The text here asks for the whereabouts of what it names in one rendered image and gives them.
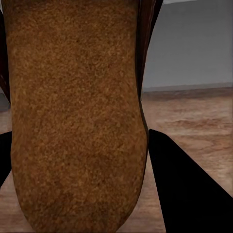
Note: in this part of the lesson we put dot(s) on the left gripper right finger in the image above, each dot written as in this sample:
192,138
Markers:
191,200

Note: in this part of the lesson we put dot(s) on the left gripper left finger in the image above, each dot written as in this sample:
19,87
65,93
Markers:
5,155

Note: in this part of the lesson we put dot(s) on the sandal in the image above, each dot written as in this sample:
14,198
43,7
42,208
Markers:
72,71

